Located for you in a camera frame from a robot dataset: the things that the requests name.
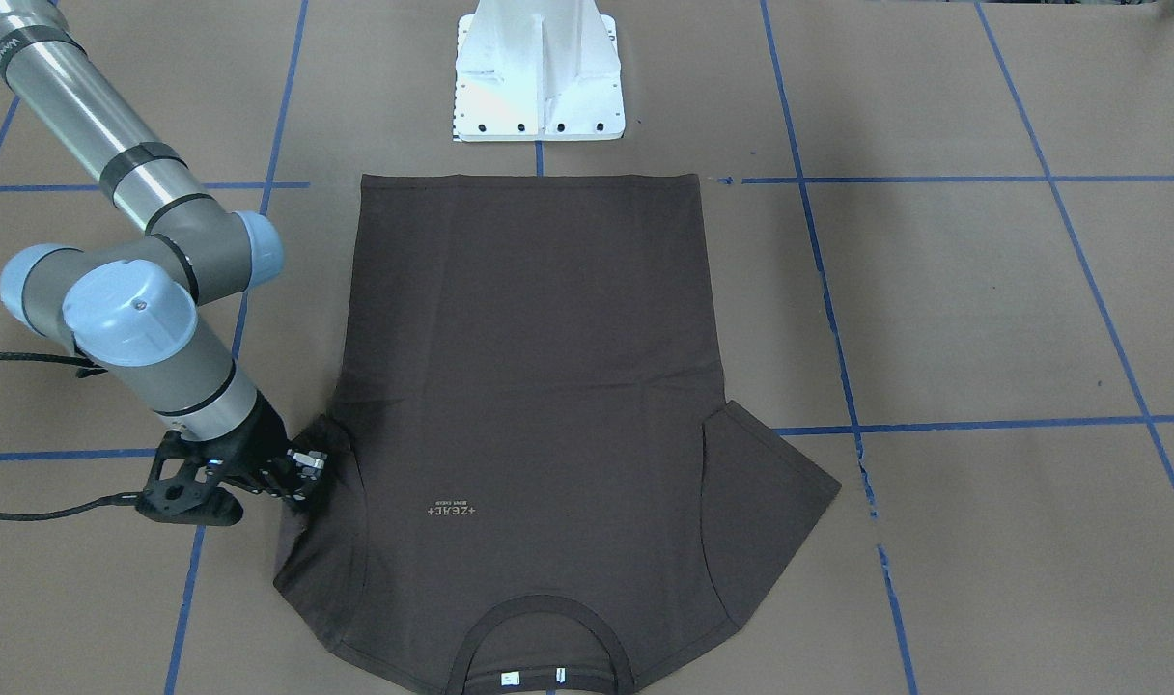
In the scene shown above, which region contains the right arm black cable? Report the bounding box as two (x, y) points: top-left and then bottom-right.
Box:
(0, 351), (149, 522)

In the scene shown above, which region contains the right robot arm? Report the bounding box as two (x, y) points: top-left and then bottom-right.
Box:
(0, 1), (326, 524)

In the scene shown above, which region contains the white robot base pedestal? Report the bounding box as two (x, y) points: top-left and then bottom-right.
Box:
(452, 1), (627, 144)

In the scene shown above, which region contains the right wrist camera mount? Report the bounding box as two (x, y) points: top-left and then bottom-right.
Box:
(135, 430), (244, 527)

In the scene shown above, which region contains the dark brown t-shirt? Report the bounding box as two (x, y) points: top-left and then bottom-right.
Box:
(274, 175), (841, 694)

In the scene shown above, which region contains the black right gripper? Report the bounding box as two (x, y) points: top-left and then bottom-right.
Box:
(197, 394), (328, 510)

